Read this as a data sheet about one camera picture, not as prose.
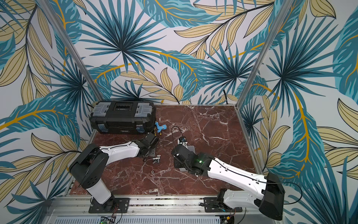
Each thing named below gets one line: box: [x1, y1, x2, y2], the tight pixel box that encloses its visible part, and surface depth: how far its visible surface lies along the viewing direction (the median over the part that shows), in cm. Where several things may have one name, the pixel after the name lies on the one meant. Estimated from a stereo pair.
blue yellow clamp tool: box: [154, 121, 168, 137], surface depth 105 cm
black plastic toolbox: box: [89, 100, 157, 135], surface depth 93 cm
